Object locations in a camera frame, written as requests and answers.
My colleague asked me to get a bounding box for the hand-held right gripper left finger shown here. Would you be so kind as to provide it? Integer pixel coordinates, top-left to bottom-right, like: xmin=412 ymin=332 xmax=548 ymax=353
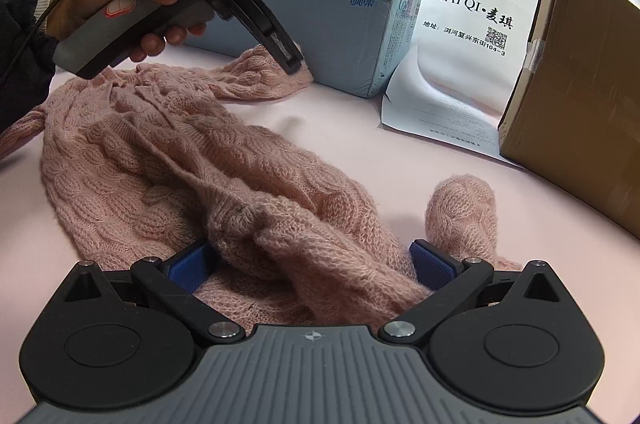
xmin=55 ymin=240 xmax=246 ymax=346

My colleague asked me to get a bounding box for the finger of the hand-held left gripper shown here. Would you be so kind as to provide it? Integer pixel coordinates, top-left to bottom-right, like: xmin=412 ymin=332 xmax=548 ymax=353
xmin=257 ymin=22 xmax=306 ymax=78

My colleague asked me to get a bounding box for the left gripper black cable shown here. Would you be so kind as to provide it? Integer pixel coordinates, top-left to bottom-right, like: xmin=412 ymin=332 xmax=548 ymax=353
xmin=0 ymin=0 xmax=151 ymax=85

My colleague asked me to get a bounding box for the pink knitted sweater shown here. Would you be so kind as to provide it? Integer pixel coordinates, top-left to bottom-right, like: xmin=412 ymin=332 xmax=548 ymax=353
xmin=0 ymin=44 xmax=523 ymax=330

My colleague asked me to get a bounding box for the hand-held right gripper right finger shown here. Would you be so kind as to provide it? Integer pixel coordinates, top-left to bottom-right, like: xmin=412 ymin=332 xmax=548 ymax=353
xmin=378 ymin=240 xmax=573 ymax=346

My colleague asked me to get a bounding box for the large light blue cardboard box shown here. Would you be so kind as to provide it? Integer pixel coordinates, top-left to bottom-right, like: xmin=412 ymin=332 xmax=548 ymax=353
xmin=185 ymin=0 xmax=433 ymax=100

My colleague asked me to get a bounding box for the white printed paper sheet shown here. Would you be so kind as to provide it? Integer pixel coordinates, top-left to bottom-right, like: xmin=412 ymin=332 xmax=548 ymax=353
xmin=380 ymin=42 xmax=526 ymax=170

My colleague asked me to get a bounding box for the brown cardboard box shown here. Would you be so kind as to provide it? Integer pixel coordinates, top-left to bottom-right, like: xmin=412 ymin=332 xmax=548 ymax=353
xmin=497 ymin=0 xmax=640 ymax=240

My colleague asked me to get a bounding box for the white printed fabric bag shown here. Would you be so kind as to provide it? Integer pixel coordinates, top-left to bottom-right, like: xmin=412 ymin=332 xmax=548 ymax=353
xmin=400 ymin=0 xmax=546 ymax=115

